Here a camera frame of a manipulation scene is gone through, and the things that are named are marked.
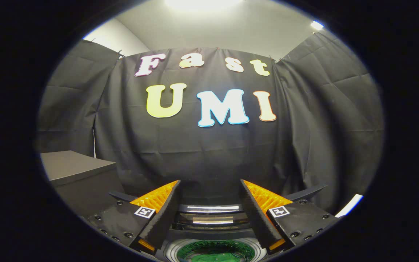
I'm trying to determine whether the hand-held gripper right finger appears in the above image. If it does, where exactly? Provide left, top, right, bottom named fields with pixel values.
left=239, top=179, right=337, bottom=253

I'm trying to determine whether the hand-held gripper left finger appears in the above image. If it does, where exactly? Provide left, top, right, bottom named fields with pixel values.
left=88, top=180, right=181, bottom=254

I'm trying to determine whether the dark washing machine lid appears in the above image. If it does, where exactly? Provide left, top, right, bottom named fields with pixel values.
left=109, top=184, right=328, bottom=230

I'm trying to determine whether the grey top-load washing machine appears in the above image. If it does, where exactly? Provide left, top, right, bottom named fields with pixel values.
left=157, top=227, right=270, bottom=262

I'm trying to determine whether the white flat board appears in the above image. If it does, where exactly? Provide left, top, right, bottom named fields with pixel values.
left=335, top=194, right=363, bottom=218

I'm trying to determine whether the grey cabinet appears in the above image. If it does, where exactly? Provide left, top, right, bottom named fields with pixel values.
left=40, top=150, right=126, bottom=219

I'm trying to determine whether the large ceiling light panel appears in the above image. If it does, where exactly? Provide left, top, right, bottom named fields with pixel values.
left=164, top=0, right=244, bottom=11

